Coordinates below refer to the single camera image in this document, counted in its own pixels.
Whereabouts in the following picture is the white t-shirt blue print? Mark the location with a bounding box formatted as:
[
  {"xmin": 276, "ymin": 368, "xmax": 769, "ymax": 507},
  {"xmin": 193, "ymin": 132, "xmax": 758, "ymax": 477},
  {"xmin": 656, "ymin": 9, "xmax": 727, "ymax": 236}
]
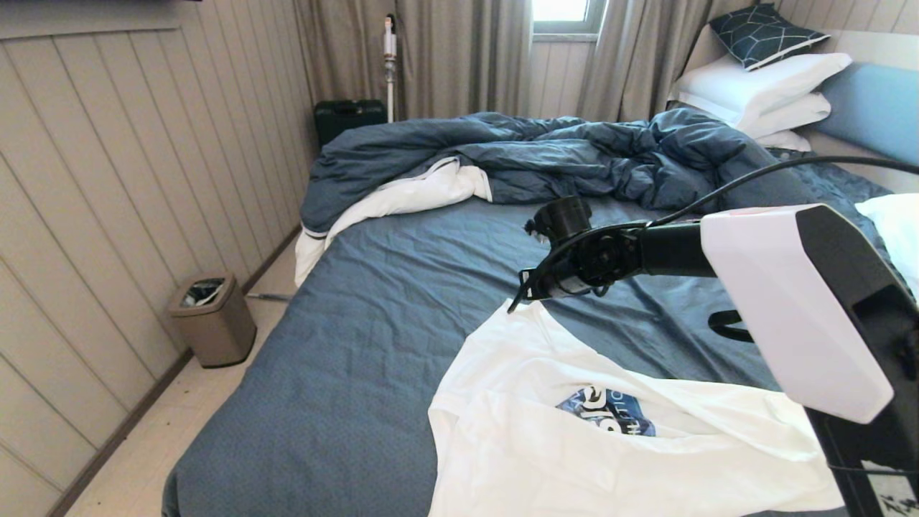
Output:
[{"xmin": 429, "ymin": 298, "xmax": 845, "ymax": 517}]

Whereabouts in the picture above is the dark blue crumpled duvet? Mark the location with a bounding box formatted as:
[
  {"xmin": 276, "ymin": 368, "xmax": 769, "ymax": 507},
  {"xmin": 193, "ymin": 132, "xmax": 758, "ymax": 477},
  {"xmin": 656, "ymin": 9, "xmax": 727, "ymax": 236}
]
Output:
[{"xmin": 294, "ymin": 108, "xmax": 821, "ymax": 288}]

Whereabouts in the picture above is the blue bed with headboard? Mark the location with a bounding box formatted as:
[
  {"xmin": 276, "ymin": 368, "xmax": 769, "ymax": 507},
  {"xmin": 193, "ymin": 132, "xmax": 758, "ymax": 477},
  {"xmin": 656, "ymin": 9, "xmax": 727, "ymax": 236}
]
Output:
[{"xmin": 162, "ymin": 147, "xmax": 919, "ymax": 517}]

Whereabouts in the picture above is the beige curtain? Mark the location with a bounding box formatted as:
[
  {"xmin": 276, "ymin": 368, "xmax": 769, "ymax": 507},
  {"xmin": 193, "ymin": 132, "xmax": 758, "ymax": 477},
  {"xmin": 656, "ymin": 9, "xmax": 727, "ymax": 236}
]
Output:
[
  {"xmin": 574, "ymin": 0, "xmax": 727, "ymax": 125},
  {"xmin": 291, "ymin": 0, "xmax": 533, "ymax": 125}
]

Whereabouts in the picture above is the black suitcase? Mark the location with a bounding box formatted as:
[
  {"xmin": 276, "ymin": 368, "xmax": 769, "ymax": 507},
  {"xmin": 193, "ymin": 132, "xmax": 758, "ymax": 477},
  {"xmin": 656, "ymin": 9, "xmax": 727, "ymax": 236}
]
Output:
[{"xmin": 314, "ymin": 100, "xmax": 388, "ymax": 149}]

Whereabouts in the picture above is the white stick vacuum cleaner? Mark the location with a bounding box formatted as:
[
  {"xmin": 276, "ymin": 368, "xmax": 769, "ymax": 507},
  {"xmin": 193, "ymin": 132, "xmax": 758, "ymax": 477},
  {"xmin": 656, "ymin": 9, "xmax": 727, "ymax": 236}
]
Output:
[{"xmin": 382, "ymin": 14, "xmax": 398, "ymax": 124}]

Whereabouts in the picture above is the white pillow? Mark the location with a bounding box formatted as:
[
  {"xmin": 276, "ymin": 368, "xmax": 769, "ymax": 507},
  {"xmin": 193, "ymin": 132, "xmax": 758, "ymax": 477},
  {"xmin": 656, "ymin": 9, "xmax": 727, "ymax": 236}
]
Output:
[
  {"xmin": 754, "ymin": 129, "xmax": 813, "ymax": 153},
  {"xmin": 854, "ymin": 192, "xmax": 919, "ymax": 299},
  {"xmin": 738, "ymin": 92, "xmax": 832, "ymax": 140},
  {"xmin": 670, "ymin": 52, "xmax": 854, "ymax": 132}
]

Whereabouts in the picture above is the window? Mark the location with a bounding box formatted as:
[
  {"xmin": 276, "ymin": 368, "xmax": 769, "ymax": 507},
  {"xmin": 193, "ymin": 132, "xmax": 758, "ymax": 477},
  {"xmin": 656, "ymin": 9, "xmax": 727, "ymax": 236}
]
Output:
[{"xmin": 530, "ymin": 0, "xmax": 608, "ymax": 39}]

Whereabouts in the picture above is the brown trash bin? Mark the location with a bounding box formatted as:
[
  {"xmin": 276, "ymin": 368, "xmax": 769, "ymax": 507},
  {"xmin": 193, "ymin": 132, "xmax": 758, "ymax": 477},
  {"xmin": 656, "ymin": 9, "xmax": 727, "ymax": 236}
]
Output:
[{"xmin": 167, "ymin": 273, "xmax": 258, "ymax": 370}]

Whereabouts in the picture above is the dark patterned pillow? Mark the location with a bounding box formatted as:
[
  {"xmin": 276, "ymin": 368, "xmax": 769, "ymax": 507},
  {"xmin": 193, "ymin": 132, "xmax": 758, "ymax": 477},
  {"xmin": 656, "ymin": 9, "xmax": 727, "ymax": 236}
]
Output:
[{"xmin": 708, "ymin": 2, "xmax": 831, "ymax": 73}]

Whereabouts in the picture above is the blue headboard cushion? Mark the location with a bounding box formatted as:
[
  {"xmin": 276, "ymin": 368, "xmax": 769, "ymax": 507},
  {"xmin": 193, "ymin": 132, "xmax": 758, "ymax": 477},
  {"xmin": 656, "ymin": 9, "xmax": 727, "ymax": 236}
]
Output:
[{"xmin": 811, "ymin": 61, "xmax": 919, "ymax": 171}]

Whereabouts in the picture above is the beige bed headboard frame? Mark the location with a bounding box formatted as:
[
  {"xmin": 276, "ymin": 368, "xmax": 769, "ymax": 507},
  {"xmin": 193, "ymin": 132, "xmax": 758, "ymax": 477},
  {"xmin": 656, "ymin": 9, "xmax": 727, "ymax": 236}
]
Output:
[{"xmin": 804, "ymin": 29, "xmax": 919, "ymax": 195}]

